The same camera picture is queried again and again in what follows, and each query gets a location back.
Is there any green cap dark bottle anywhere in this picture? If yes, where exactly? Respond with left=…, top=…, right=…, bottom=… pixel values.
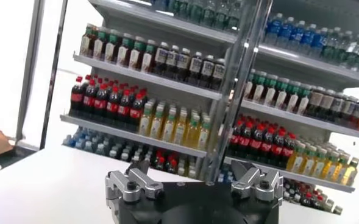
left=243, top=69, right=256, bottom=100
left=275, top=77, right=290, bottom=110
left=80, top=23, right=92, bottom=57
left=297, top=84, right=311, bottom=116
left=92, top=26, right=105, bottom=60
left=116, top=32, right=130, bottom=67
left=252, top=71, right=267, bottom=103
left=286, top=80, right=300, bottom=113
left=104, top=29, right=118, bottom=63
left=129, top=35, right=143, bottom=70
left=141, top=39, right=155, bottom=73
left=264, top=74, right=278, bottom=106

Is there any small red cap cola bottle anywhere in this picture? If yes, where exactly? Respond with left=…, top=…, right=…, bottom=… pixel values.
left=313, top=194, right=325, bottom=210
left=155, top=155, right=166, bottom=170
left=302, top=191, right=313, bottom=207
left=166, top=158, right=179, bottom=173

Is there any black slanted pole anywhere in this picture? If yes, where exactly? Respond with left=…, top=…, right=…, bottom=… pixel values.
left=38, top=0, right=69, bottom=150

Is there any grey window frame post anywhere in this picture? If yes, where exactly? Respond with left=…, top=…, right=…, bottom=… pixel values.
left=15, top=0, right=46, bottom=144

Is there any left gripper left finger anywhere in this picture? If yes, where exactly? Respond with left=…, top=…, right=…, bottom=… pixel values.
left=105, top=159, right=165, bottom=208

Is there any tall clear green bottle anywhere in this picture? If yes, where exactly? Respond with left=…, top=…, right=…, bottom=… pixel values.
left=334, top=30, right=350, bottom=65
left=218, top=0, right=232, bottom=30
left=168, top=0, right=182, bottom=16
left=346, top=33, right=359, bottom=68
left=205, top=0, right=219, bottom=27
left=180, top=0, right=194, bottom=19
left=230, top=0, right=243, bottom=32
left=193, top=0, right=206, bottom=23
left=322, top=27, right=338, bottom=61

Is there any tall blue water bottle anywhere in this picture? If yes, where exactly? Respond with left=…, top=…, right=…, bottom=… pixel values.
left=266, top=12, right=282, bottom=46
left=311, top=27, right=327, bottom=58
left=278, top=16, right=293, bottom=49
left=290, top=20, right=304, bottom=52
left=300, top=23, right=316, bottom=55

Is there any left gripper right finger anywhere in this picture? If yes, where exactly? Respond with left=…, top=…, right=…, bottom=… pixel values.
left=230, top=160, right=283, bottom=203

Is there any small blue water bottle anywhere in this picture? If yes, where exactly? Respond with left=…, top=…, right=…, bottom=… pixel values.
left=62, top=133, right=74, bottom=147
left=74, top=135, right=85, bottom=150

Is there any grey metal shelving unit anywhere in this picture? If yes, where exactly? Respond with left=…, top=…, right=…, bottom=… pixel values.
left=59, top=0, right=259, bottom=186
left=209, top=0, right=359, bottom=215

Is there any beige label dark bottle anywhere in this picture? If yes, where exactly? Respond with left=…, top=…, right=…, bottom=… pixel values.
left=307, top=86, right=325, bottom=118
left=321, top=89, right=335, bottom=121

